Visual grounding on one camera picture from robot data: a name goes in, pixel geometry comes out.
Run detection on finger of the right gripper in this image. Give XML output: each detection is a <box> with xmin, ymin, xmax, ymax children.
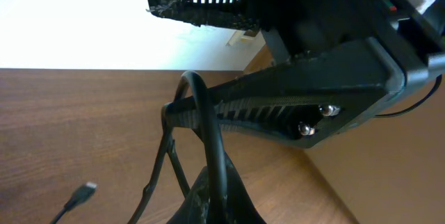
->
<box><xmin>147</xmin><ymin>0</ymin><xmax>259</xmax><ymax>31</ymax></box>

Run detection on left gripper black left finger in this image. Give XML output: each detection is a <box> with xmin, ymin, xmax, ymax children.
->
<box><xmin>167</xmin><ymin>166</ymin><xmax>210</xmax><ymax>224</ymax></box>

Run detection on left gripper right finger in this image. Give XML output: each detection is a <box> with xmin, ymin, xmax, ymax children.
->
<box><xmin>225</xmin><ymin>153</ymin><xmax>266</xmax><ymax>224</ymax></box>

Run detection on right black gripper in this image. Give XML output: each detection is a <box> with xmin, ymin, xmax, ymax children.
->
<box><xmin>161</xmin><ymin>0</ymin><xmax>445</xmax><ymax>150</ymax></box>

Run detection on black USB cable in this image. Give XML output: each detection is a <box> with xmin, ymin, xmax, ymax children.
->
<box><xmin>127</xmin><ymin>70</ymin><xmax>229</xmax><ymax>224</ymax></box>
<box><xmin>50</xmin><ymin>181</ymin><xmax>98</xmax><ymax>224</ymax></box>

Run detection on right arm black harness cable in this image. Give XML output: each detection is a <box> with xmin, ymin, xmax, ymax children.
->
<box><xmin>373</xmin><ymin>74</ymin><xmax>443</xmax><ymax>118</ymax></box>

